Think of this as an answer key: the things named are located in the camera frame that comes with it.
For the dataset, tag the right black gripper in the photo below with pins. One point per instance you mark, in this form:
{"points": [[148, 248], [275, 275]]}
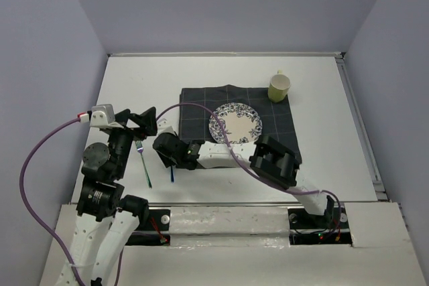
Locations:
{"points": [[168, 160]]}

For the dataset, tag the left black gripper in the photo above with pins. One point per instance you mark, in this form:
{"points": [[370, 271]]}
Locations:
{"points": [[147, 122]]}

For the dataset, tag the iridescent spoon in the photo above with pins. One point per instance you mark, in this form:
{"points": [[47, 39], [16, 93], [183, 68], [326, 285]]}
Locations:
{"points": [[172, 177]]}

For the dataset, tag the blue floral plate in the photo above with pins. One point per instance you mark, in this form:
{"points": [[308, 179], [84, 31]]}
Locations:
{"points": [[241, 123]]}

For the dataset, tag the dark checked cloth napkin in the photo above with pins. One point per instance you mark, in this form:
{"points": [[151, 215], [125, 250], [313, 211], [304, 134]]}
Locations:
{"points": [[277, 120]]}

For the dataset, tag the pale yellow paper cup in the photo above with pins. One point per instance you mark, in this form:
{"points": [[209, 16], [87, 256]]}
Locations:
{"points": [[279, 86]]}

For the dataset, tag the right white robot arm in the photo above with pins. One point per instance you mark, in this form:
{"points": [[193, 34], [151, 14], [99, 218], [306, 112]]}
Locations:
{"points": [[274, 165]]}

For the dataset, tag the iridescent fork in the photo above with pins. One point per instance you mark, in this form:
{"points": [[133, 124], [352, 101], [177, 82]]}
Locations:
{"points": [[139, 148]]}

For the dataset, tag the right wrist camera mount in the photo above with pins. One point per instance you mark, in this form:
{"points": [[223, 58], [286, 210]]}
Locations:
{"points": [[164, 126]]}

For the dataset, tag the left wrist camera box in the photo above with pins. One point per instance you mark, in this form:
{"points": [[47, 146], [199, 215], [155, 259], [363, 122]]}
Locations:
{"points": [[102, 116]]}

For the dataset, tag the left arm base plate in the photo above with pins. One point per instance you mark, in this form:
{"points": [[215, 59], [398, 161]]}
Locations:
{"points": [[155, 231]]}

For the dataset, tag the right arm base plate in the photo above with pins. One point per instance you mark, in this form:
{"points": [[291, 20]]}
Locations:
{"points": [[304, 231]]}

